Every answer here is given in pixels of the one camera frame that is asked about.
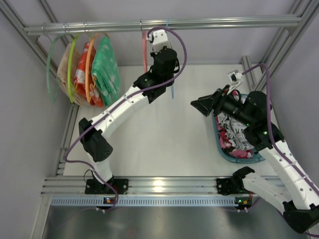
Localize blue wire hanger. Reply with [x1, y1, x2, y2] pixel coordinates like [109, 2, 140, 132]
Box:
[166, 18, 174, 99]

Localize newspaper print trousers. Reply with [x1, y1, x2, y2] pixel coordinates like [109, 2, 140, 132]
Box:
[215, 113, 253, 151]

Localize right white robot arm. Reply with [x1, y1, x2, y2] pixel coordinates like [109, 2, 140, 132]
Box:
[190, 85, 319, 234]

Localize orange hanger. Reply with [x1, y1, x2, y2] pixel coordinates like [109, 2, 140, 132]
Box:
[84, 33, 104, 107]

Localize lime green hanger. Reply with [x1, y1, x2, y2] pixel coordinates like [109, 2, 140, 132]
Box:
[67, 34, 80, 103]

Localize pale green hanger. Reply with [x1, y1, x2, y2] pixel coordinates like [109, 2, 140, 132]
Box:
[46, 34, 63, 103]

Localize pink camouflage garment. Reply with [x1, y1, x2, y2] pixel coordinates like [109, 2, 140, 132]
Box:
[215, 113, 253, 159]

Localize green patterned garment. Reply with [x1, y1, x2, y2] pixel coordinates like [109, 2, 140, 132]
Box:
[91, 36, 121, 107]

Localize teal plastic basket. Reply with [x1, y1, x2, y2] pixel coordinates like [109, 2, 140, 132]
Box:
[211, 93, 267, 164]

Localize orange red patterned garment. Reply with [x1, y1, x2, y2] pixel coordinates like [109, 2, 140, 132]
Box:
[74, 43, 96, 103]

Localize beige garment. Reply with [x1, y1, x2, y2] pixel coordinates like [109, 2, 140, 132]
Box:
[57, 43, 86, 106]

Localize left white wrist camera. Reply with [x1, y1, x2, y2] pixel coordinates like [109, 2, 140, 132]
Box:
[147, 29, 172, 54]

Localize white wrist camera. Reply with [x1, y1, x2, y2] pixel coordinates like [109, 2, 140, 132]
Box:
[227, 70, 243, 93]
[147, 29, 172, 54]

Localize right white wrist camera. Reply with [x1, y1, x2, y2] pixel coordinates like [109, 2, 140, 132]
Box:
[227, 70, 243, 93]

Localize pink wire hanger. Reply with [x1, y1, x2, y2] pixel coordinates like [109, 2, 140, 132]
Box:
[140, 21, 148, 73]

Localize right aluminium frame post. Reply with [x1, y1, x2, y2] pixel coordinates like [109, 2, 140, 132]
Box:
[240, 0, 319, 92]

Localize aluminium frame post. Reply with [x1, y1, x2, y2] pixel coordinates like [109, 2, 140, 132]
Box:
[240, 0, 319, 92]
[0, 0, 79, 177]

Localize aluminium hanging rail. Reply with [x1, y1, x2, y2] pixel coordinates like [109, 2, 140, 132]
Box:
[23, 14, 302, 36]

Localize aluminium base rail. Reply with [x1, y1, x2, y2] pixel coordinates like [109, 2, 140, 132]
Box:
[41, 176, 223, 197]

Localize left aluminium frame post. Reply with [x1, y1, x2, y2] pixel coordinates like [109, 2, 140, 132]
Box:
[0, 0, 79, 177]

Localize grey slotted cable duct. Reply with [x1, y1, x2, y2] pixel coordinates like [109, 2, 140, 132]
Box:
[51, 196, 252, 207]

